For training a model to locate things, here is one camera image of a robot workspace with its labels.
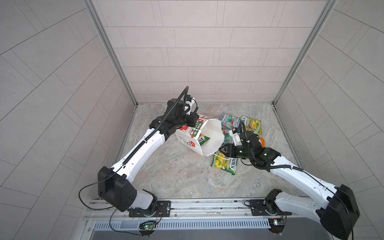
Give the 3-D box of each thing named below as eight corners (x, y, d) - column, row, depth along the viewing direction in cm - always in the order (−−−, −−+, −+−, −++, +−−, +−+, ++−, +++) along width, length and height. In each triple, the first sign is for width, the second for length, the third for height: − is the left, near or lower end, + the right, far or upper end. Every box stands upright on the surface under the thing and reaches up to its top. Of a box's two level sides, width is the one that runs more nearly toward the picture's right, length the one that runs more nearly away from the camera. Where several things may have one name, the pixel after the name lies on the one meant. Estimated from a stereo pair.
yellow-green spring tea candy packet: (239, 130, 103) (240, 127, 100) (241, 118, 110) (242, 115, 107) (260, 135, 100) (262, 132, 97) (261, 123, 107) (263, 120, 104)
